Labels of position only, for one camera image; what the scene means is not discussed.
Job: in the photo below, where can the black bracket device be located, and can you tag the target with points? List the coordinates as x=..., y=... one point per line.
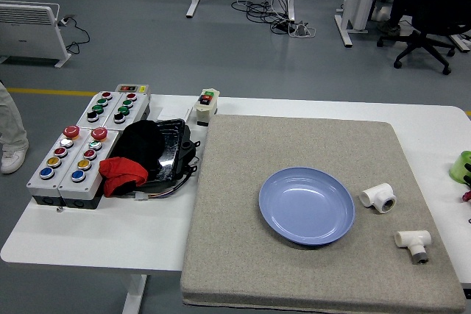
x=185, y=152

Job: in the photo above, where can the black plastic tray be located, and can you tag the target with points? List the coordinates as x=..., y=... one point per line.
x=171, y=152

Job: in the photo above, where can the white desk foot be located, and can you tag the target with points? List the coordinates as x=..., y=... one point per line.
x=461, y=43

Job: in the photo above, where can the white desk with panel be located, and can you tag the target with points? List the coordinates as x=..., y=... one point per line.
x=358, y=1

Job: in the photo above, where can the small grey switch box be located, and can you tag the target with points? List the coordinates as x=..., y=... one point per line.
x=130, y=88

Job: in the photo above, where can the white power strip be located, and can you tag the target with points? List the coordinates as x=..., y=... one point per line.
x=301, y=30

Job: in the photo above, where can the cream green-red switch box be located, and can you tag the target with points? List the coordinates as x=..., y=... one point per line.
x=206, y=108

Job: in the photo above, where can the white tee pipe metal nut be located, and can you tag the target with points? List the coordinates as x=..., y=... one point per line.
x=414, y=237

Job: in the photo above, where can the white paper card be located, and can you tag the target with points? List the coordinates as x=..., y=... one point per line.
x=174, y=111

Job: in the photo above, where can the red cloth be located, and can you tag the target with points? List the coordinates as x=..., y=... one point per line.
x=121, y=168

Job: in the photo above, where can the white panel heater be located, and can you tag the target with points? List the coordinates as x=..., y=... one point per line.
x=25, y=31

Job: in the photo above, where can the four-button control box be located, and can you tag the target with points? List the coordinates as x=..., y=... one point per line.
x=125, y=110
x=97, y=108

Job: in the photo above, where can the five-button control box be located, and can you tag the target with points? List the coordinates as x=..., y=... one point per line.
x=92, y=181
x=51, y=181

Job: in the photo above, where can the green cup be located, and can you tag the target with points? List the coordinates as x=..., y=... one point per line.
x=458, y=167

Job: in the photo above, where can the black office chair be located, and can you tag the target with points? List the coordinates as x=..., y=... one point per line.
x=441, y=9

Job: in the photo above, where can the black cloth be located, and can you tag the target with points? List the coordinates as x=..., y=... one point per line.
x=141, y=141

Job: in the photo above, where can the white tee pipe wide threaded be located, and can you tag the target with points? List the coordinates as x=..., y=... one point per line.
x=375, y=196

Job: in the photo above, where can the blue plate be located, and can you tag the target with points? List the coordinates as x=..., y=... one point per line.
x=305, y=203

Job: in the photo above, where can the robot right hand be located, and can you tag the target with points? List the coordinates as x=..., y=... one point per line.
x=468, y=174

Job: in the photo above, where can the white table leg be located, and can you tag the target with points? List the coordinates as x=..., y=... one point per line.
x=134, y=295

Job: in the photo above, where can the grey-brown table mat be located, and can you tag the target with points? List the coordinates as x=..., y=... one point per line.
x=294, y=145

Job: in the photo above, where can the standing person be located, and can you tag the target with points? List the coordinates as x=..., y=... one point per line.
x=11, y=126

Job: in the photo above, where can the small pink object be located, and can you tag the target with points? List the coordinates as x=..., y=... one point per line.
x=466, y=196

